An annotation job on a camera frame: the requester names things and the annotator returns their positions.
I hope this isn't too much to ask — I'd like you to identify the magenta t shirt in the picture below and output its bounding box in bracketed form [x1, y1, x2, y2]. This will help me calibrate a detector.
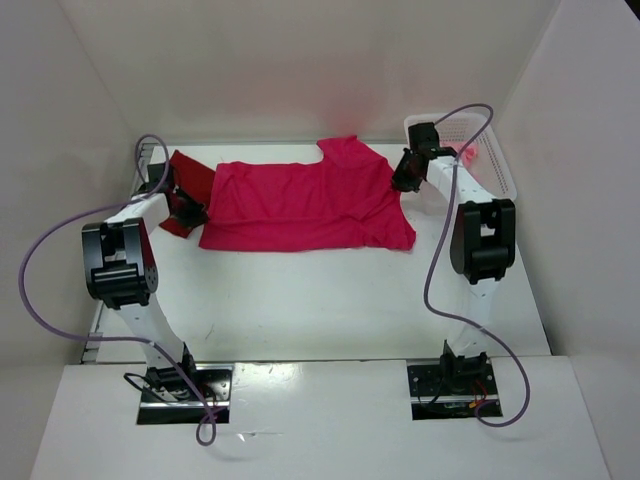
[199, 136, 416, 253]

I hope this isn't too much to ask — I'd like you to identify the light pink t shirt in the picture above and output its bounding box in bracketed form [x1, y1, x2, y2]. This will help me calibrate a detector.
[460, 143, 479, 169]

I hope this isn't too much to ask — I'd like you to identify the dark red t shirt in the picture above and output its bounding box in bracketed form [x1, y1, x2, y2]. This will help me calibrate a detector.
[160, 150, 215, 238]

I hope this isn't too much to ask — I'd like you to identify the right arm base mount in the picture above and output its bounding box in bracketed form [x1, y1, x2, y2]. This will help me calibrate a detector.
[406, 360, 503, 421]

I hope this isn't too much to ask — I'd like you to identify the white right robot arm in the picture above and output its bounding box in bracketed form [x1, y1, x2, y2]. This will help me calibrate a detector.
[391, 115, 516, 393]

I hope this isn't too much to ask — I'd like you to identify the white plastic basket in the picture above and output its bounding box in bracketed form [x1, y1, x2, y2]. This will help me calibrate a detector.
[404, 112, 517, 204]

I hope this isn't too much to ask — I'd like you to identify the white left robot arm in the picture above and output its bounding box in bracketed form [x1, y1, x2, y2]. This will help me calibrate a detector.
[81, 154, 215, 400]

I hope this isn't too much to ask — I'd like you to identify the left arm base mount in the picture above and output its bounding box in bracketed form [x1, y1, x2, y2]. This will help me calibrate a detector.
[123, 363, 234, 426]

